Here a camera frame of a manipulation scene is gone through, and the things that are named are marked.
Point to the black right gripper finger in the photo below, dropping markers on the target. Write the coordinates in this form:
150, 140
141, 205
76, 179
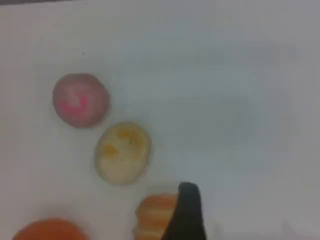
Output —
187, 215

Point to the orange striped bread roll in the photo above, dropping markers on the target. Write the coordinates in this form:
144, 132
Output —
153, 217

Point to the orange fruit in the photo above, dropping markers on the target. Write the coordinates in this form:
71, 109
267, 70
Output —
50, 231

